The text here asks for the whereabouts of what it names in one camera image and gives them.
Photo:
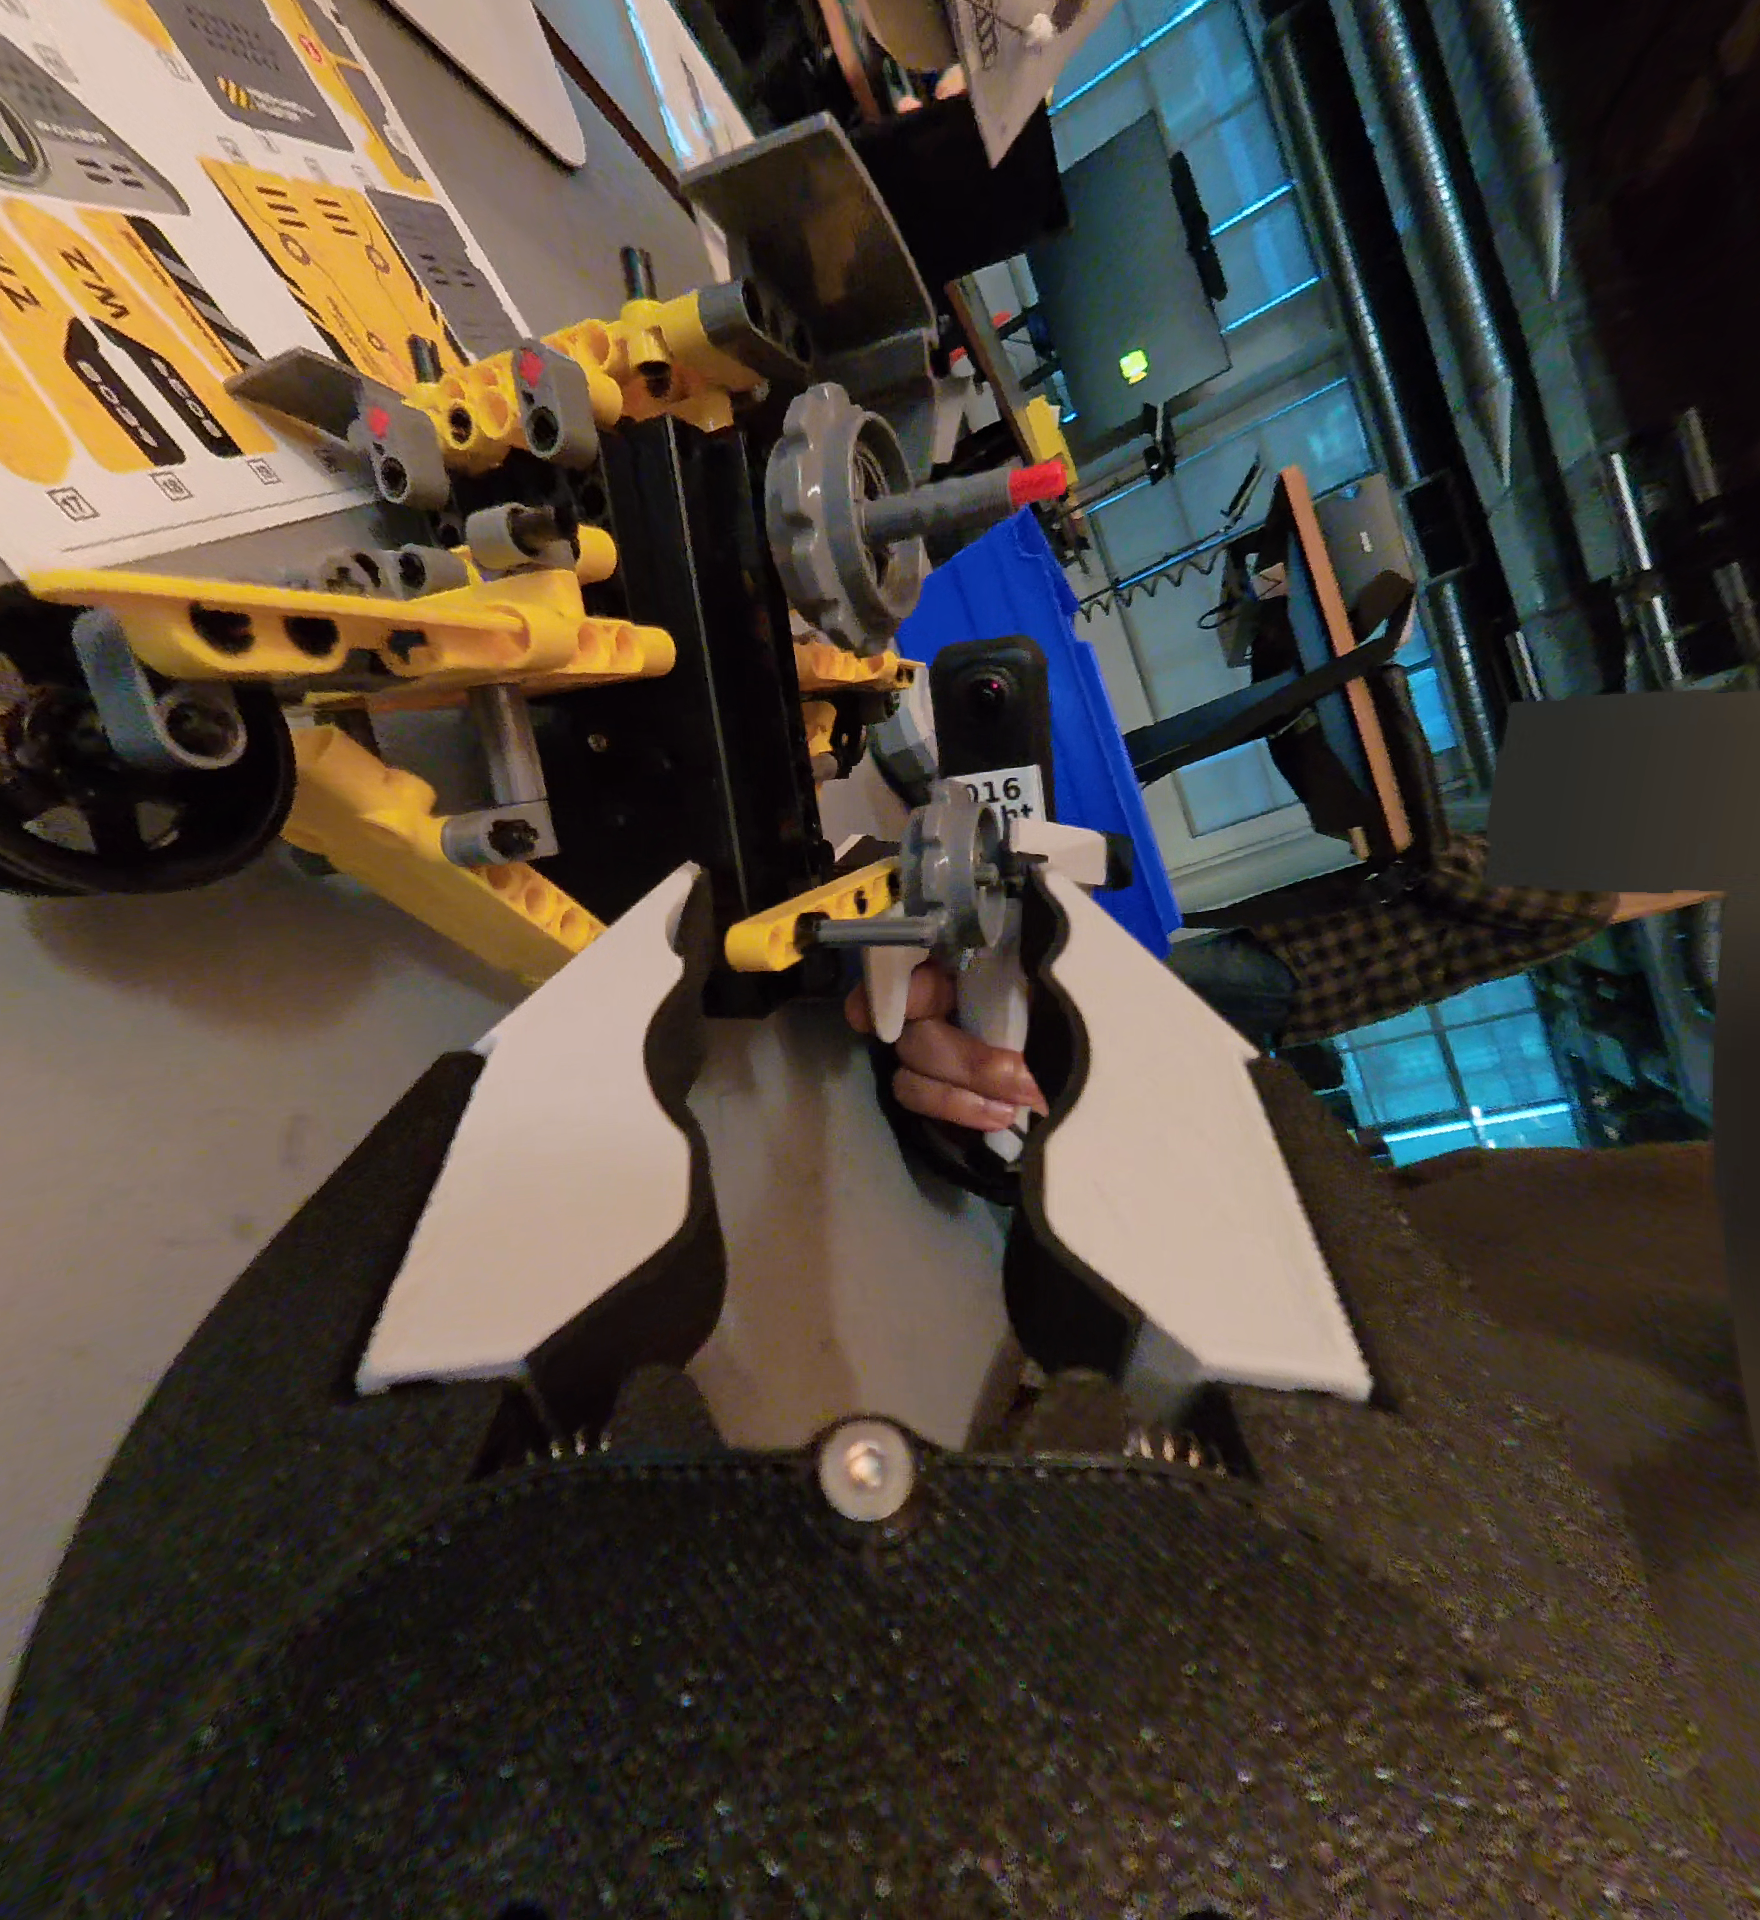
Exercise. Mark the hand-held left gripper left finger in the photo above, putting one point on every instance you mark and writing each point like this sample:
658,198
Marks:
550,1183

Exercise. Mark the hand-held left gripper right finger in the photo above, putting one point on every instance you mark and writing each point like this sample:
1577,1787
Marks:
1195,1200

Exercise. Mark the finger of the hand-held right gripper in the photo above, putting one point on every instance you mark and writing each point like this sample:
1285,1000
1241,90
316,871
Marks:
1082,857
887,996

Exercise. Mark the grey toothed toy wheel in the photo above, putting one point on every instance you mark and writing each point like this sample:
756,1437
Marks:
947,869
820,511

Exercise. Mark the grey axle with red tip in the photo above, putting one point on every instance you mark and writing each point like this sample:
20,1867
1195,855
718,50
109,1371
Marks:
956,511

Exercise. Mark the yellow toy brick vehicle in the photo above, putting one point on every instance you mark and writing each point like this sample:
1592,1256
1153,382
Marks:
520,599

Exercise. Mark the person's right hand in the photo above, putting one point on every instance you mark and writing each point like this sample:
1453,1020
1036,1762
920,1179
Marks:
970,1079

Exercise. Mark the blue plastic bin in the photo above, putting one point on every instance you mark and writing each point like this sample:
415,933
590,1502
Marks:
1106,720

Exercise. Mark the standing desk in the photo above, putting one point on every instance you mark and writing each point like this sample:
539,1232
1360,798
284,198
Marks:
1270,678

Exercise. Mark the person's brown clothing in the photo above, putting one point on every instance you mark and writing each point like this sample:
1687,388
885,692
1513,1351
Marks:
1571,1275

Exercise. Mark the dark laptop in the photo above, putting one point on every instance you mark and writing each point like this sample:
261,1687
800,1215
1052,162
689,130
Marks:
1368,533

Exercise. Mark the toy instruction booklet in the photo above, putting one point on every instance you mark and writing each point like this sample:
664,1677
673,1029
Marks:
1015,88

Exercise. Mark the laminated paper sheet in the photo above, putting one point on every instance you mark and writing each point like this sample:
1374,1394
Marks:
686,74

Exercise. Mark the white book stand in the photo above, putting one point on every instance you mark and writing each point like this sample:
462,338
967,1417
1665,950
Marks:
505,74

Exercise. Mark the yellow and grey sticker sheet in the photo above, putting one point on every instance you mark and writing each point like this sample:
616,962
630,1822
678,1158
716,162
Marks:
71,300

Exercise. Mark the dark wall monitor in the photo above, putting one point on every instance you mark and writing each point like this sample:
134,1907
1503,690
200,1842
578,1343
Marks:
1120,285

